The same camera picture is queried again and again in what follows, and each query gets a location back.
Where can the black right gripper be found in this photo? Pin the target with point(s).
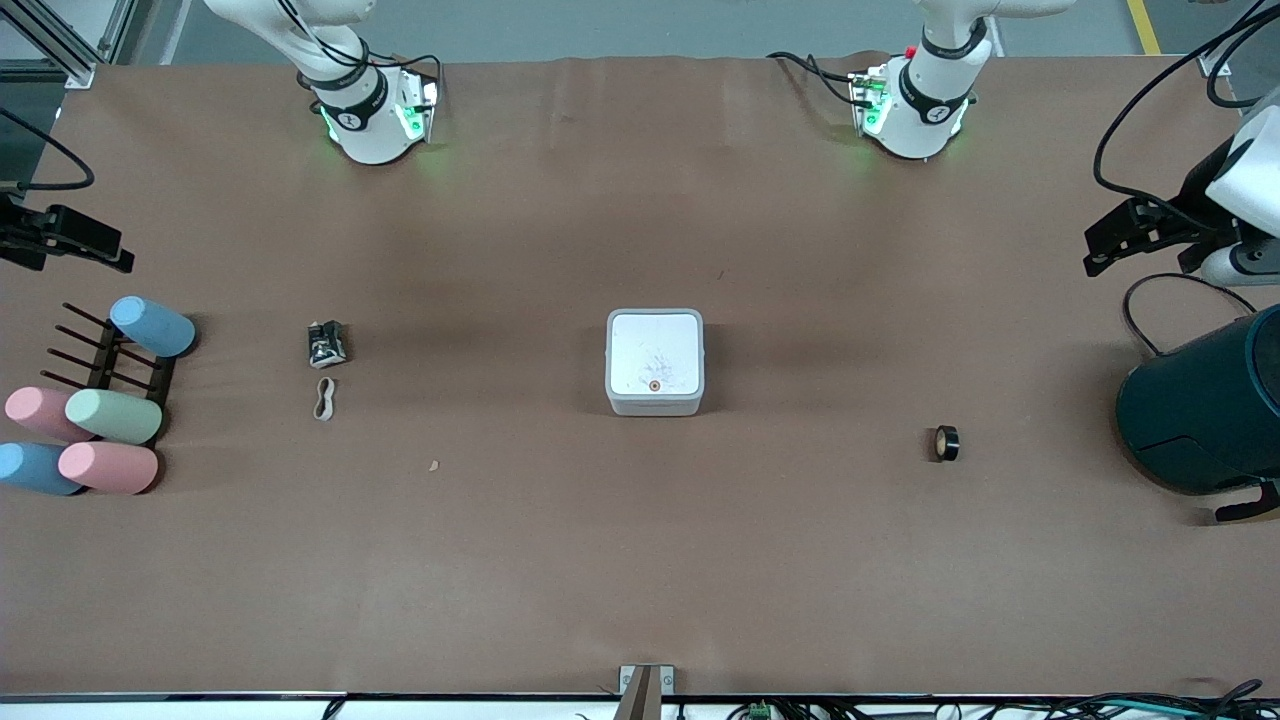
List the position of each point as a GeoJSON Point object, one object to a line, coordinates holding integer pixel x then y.
{"type": "Point", "coordinates": [14, 236]}

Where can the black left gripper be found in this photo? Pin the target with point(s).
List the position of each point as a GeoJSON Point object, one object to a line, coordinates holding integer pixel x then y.
{"type": "Point", "coordinates": [1197, 192]}

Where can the black tape roll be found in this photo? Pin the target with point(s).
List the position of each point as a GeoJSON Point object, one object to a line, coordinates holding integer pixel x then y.
{"type": "Point", "coordinates": [947, 443]}

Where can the beige rubber band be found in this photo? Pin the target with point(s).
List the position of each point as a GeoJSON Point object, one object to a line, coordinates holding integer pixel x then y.
{"type": "Point", "coordinates": [320, 405]}

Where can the white square trash bin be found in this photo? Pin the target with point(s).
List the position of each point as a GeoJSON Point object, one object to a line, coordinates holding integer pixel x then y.
{"type": "Point", "coordinates": [655, 360]}

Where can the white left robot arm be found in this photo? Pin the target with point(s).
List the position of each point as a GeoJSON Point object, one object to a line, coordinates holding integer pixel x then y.
{"type": "Point", "coordinates": [925, 110]}

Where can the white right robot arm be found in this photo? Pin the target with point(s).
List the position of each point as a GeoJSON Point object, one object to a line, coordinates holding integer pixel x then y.
{"type": "Point", "coordinates": [365, 120]}

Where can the blue plastic cup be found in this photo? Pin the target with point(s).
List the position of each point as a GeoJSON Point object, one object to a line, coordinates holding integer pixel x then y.
{"type": "Point", "coordinates": [152, 326]}
{"type": "Point", "coordinates": [35, 470]}

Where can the black peg cup rack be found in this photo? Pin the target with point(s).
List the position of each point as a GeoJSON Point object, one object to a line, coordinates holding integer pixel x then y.
{"type": "Point", "coordinates": [105, 352]}

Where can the green plastic cup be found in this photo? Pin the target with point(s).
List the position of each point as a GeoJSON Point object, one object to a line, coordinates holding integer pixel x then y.
{"type": "Point", "coordinates": [112, 417]}

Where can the pink plastic cup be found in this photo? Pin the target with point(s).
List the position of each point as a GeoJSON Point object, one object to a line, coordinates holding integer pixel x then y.
{"type": "Point", "coordinates": [35, 408]}
{"type": "Point", "coordinates": [108, 468]}

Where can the dark teal cylindrical appliance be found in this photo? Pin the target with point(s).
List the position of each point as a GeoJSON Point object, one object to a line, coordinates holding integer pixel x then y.
{"type": "Point", "coordinates": [1205, 410]}

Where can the metal left base connector box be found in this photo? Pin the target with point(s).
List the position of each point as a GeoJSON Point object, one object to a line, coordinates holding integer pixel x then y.
{"type": "Point", "coordinates": [868, 100]}

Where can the metal base connector box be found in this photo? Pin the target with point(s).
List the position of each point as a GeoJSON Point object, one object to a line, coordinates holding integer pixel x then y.
{"type": "Point", "coordinates": [420, 105]}
{"type": "Point", "coordinates": [868, 100]}

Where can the metal right base connector box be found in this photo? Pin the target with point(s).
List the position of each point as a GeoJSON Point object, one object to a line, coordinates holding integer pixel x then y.
{"type": "Point", "coordinates": [420, 105]}

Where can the aluminium frame profile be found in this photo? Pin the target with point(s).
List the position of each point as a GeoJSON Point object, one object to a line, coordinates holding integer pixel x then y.
{"type": "Point", "coordinates": [70, 55]}

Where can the aluminium frame corner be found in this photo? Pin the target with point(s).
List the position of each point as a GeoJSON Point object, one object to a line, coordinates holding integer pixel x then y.
{"type": "Point", "coordinates": [1213, 63]}

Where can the metal bracket with post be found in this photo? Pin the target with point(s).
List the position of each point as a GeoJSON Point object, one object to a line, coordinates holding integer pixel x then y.
{"type": "Point", "coordinates": [646, 690]}

